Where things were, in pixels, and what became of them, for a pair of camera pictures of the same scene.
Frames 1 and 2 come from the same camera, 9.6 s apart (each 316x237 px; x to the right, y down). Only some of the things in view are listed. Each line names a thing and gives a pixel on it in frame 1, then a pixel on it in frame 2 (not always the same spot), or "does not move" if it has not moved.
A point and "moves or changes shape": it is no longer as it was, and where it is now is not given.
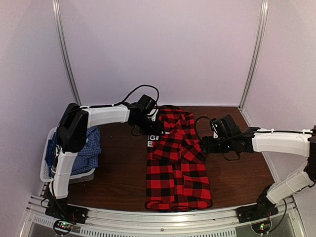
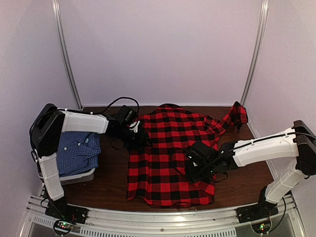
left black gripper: x=157 y=129 -> x=141 y=140
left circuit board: x=62 y=227 does not move
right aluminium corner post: x=263 y=23 does not move
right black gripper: x=208 y=147 -> x=192 y=176
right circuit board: x=261 y=227 does not move
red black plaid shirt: x=177 y=179 moves or changes shape
